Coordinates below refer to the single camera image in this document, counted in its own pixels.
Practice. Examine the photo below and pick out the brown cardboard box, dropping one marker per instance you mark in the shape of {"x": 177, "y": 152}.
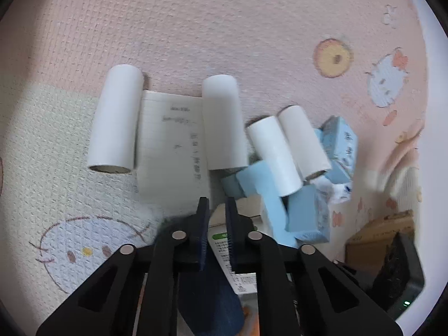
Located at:
{"x": 371, "y": 238}

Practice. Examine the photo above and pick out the crumpled white wrapper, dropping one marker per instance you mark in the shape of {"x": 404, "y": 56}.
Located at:
{"x": 332, "y": 192}

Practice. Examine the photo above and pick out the lined paper sheet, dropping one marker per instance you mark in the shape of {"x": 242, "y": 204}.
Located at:
{"x": 171, "y": 147}

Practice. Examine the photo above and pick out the pink cartoon printed mat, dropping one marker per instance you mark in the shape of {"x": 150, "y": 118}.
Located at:
{"x": 210, "y": 24}

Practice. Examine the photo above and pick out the orange bordered labelled packet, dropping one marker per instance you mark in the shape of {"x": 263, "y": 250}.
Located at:
{"x": 250, "y": 313}

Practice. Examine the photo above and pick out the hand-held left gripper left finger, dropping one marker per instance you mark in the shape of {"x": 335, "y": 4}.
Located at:
{"x": 202, "y": 231}

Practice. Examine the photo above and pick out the dark blue box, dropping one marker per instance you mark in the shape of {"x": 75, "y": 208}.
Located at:
{"x": 210, "y": 301}

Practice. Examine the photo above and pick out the light blue printed box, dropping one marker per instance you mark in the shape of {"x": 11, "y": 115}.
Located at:
{"x": 341, "y": 143}

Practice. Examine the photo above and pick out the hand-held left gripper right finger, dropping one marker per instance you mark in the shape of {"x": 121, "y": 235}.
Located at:
{"x": 231, "y": 238}

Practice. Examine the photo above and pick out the white carton with green label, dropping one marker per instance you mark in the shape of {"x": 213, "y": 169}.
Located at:
{"x": 217, "y": 248}

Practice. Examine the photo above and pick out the white paper roll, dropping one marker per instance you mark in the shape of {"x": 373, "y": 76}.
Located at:
{"x": 276, "y": 157}
{"x": 224, "y": 122}
{"x": 304, "y": 140}
{"x": 115, "y": 119}

